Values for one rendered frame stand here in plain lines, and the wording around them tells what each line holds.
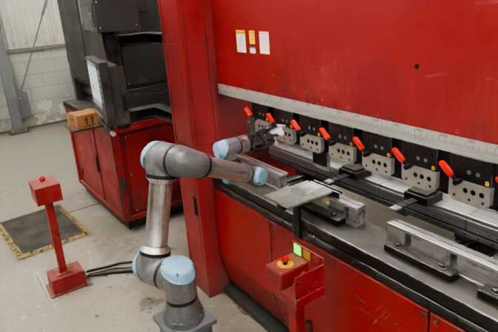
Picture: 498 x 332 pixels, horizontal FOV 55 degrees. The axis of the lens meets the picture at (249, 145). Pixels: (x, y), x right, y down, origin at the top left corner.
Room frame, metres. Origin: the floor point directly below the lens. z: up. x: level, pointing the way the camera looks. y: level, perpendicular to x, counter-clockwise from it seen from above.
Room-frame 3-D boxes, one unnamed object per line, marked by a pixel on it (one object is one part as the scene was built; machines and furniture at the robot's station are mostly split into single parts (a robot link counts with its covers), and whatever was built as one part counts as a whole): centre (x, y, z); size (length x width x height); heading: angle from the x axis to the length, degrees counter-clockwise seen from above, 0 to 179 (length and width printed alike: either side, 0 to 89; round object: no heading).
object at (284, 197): (2.06, -0.21, 1.00); 0.26 x 0.18 x 0.01; 123
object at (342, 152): (1.99, -0.43, 1.26); 0.15 x 0.09 x 0.17; 33
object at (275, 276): (1.78, -0.15, 0.75); 0.20 x 0.16 x 0.18; 34
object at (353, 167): (2.23, -0.46, 1.01); 0.26 x 0.12 x 0.05; 123
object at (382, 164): (1.82, -0.54, 1.26); 0.15 x 0.09 x 0.17; 33
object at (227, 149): (1.96, 0.09, 1.27); 0.11 x 0.08 x 0.09; 123
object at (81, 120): (3.73, 1.30, 1.04); 0.30 x 0.26 x 0.12; 34
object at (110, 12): (2.93, 0.77, 1.53); 0.51 x 0.25 x 0.85; 25
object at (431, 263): (1.60, -0.61, 0.89); 0.30 x 0.05 x 0.03; 33
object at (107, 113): (2.85, 0.82, 1.42); 0.45 x 0.12 x 0.36; 25
